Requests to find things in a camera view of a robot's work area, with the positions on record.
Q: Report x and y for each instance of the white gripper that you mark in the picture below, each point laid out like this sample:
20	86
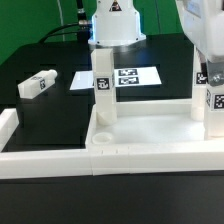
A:
202	22

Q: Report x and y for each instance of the white desk top tray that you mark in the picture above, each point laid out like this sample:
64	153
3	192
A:
158	125

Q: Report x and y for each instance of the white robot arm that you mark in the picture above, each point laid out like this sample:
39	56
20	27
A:
116	23

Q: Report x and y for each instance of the fiducial marker sheet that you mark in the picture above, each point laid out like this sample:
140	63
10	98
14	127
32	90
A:
124	77

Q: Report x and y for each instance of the white obstacle fence frame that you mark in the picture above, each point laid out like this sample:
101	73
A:
80	162

